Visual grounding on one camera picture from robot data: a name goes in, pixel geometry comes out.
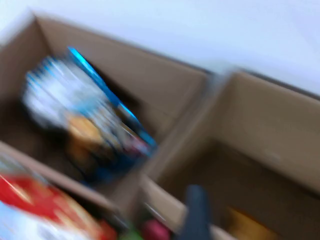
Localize red shrimp chips bag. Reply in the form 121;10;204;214
0;152;118;240

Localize green chips bag barcode side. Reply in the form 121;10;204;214
122;222;145;240

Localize yellow snack pack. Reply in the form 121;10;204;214
226;206;278;240

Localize blue dotted chips bag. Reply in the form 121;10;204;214
21;46;158;186

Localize printed brown cardboard box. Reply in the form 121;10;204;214
0;9;213;213

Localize taped brown cardboard box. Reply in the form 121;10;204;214
119;71;320;240

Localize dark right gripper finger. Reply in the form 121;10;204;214
183;184;213;240

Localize pink snack packet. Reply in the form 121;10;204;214
141;218;173;240

